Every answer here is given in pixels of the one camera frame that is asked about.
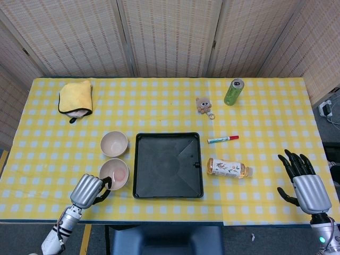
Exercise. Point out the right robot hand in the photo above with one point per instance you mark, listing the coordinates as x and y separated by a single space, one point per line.
310 191

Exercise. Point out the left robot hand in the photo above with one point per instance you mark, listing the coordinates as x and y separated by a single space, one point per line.
85 191

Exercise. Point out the beige bowl with pink stain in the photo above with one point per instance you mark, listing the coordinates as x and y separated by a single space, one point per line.
118 172

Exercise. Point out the plain beige bowl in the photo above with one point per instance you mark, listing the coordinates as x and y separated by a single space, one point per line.
114 144

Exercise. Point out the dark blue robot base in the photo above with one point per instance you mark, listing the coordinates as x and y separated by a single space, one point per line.
167 240

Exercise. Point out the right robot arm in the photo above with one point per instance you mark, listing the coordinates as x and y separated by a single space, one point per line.
322 231

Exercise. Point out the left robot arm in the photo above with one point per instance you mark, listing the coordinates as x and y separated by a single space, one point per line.
62 228

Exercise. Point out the black square plastic tray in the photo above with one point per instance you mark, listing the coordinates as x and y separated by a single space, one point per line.
159 164

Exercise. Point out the black table leg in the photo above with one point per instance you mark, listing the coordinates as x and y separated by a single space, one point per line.
107 240

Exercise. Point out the white paper scrap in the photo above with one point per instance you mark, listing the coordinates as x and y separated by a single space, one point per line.
253 237

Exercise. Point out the white power adapter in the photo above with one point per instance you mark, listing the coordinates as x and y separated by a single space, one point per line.
326 108

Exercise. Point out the tea bottle with floral label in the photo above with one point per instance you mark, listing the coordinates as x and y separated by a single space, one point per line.
225 168

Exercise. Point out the folded yellow cloth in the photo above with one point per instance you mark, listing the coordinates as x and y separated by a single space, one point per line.
75 97

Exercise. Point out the red-capped marker pen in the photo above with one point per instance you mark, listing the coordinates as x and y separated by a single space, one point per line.
221 139

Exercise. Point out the yellow checked tablecloth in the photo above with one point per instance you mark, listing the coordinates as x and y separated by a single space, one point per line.
164 106

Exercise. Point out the green drink can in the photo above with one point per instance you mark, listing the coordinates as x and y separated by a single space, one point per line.
233 93

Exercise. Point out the woven folding screen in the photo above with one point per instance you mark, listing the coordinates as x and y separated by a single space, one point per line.
170 37

